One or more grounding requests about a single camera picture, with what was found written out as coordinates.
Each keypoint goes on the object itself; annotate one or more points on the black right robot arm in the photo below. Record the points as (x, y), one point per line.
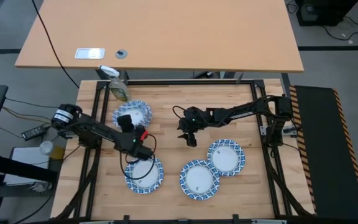
(244, 112)

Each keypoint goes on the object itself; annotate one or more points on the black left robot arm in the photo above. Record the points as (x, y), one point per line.
(101, 132)

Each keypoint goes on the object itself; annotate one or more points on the blue patterned white paper bowl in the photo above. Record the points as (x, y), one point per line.
(145, 175)
(227, 157)
(199, 180)
(138, 109)

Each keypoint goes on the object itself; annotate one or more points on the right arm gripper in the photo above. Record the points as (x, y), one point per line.
(191, 129)

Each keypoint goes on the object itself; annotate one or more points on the black aluminium rig frame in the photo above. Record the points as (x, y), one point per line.
(172, 82)

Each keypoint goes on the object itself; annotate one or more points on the black mat yellow striped edges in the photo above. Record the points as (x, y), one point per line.
(328, 149)

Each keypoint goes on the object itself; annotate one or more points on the clear plastic cup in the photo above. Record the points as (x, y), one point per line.
(46, 147)

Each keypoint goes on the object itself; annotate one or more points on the white flat board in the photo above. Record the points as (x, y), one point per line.
(26, 158)

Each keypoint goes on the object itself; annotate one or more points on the black equipment box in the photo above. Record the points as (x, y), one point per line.
(325, 11)

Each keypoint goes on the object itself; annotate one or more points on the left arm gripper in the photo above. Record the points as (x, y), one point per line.
(127, 124)

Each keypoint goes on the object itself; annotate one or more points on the white rectangular desk plate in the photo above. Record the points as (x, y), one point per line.
(89, 53)

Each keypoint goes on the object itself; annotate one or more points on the clear spray bottle green label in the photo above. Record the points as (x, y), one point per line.
(118, 88)

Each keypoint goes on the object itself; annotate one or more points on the red clip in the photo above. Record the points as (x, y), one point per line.
(144, 135)

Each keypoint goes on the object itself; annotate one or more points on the black power adapter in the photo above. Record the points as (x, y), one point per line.
(35, 132)

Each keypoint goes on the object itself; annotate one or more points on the light wooden desk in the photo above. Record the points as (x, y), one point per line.
(166, 31)

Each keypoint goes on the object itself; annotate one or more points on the grey round desk grommet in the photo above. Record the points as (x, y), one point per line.
(121, 53)

